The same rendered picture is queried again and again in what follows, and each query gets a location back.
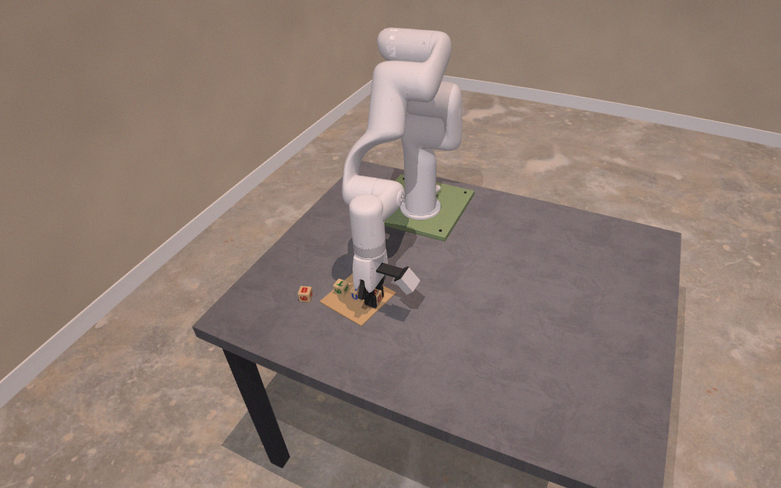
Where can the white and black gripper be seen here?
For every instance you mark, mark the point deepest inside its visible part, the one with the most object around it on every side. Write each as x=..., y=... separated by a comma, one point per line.
x=366, y=278

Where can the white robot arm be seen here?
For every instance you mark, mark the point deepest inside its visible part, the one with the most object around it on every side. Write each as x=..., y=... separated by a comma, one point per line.
x=410, y=81

